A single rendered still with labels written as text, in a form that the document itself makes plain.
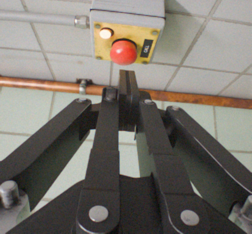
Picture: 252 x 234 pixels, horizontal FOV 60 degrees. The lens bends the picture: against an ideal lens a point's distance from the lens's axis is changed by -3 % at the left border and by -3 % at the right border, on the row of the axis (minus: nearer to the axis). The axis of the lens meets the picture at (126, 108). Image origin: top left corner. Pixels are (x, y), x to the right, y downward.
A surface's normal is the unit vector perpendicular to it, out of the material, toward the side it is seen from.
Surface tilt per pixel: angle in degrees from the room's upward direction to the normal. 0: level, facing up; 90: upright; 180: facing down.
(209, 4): 90
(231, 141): 90
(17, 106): 90
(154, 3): 90
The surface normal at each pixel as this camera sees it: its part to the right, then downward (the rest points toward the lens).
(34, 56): -0.06, 0.93
